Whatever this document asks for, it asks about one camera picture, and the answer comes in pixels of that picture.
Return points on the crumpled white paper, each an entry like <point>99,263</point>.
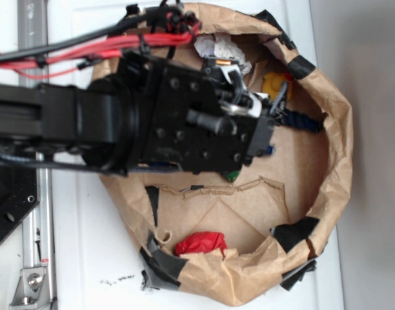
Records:
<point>221,45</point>

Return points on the crumpled red paper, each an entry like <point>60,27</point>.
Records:
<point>201,242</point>

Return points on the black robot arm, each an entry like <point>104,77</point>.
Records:
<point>56,127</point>

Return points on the orange plastic carrot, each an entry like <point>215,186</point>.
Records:
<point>231,176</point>

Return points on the metal corner bracket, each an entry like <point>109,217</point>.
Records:
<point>32,291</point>

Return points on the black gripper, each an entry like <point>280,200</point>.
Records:
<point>204,120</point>

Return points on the aluminium frame rail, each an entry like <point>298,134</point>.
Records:
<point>38,227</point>

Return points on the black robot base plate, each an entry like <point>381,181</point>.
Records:
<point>18,196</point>

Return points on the yellow rubber duck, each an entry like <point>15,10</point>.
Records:
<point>272,84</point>

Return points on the brown paper bag bin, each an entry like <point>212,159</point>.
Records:
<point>279,213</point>

